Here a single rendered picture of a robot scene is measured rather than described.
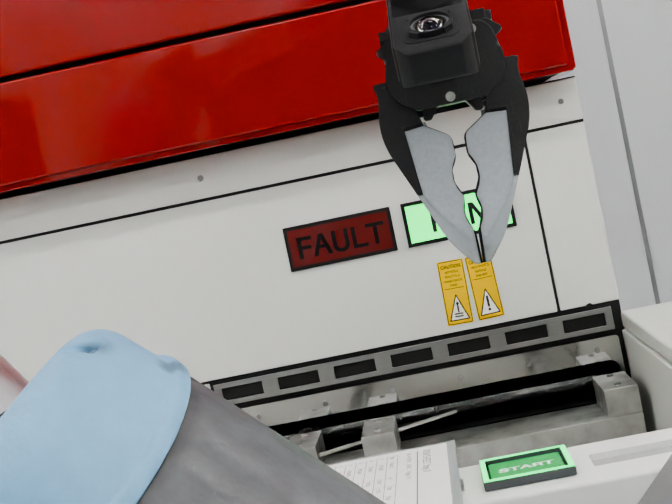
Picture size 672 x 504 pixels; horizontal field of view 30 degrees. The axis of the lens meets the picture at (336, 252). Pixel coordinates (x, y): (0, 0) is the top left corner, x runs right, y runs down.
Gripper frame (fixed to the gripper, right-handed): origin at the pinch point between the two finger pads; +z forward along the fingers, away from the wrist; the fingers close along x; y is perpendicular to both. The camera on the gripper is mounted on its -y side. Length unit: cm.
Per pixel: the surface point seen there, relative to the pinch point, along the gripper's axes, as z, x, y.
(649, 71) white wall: -15, -52, 207
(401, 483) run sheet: 14.3, 7.8, 2.7
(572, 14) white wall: -31, -38, 207
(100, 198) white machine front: -9, 37, 59
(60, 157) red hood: -14, 39, 54
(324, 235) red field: 0, 14, 58
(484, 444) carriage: 23, 2, 46
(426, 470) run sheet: 14.3, 6.2, 4.9
